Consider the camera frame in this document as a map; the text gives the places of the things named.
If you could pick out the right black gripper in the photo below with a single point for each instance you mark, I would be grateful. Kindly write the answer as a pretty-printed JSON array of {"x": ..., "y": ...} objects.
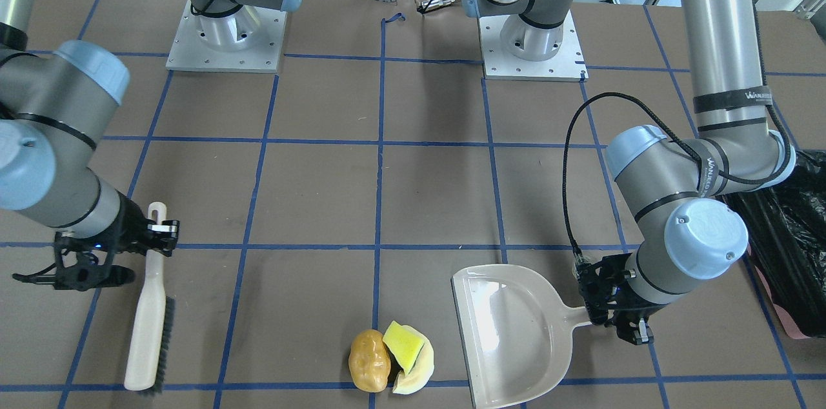
[{"x": 131, "y": 223}]

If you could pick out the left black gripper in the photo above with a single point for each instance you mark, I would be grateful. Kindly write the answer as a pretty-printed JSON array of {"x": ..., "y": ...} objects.
[{"x": 631, "y": 308}]

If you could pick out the yellow green sponge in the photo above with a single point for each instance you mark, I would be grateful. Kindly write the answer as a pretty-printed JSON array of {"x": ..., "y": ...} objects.
[{"x": 404, "y": 343}]

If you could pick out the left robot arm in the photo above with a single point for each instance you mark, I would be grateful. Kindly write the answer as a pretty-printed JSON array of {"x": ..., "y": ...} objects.
[{"x": 670, "y": 185}]

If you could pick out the white hand brush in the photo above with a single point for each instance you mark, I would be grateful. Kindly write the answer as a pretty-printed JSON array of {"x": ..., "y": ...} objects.
[{"x": 151, "y": 332}]

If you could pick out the beige plastic dustpan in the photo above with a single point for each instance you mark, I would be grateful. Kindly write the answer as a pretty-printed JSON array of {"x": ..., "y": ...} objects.
[{"x": 517, "y": 333}]

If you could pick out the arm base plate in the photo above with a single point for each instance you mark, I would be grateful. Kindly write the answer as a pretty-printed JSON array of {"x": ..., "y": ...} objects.
[
  {"x": 513, "y": 50},
  {"x": 249, "y": 41}
]

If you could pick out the pale apple slice toy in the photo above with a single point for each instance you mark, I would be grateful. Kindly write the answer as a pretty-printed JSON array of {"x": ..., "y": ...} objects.
[{"x": 421, "y": 372}]

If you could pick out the brown toy potato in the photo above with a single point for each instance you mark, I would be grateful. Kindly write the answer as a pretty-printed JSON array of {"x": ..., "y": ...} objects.
[{"x": 369, "y": 361}]

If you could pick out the black lined trash bin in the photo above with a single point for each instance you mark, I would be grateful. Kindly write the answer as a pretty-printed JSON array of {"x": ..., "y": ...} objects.
[{"x": 786, "y": 225}]

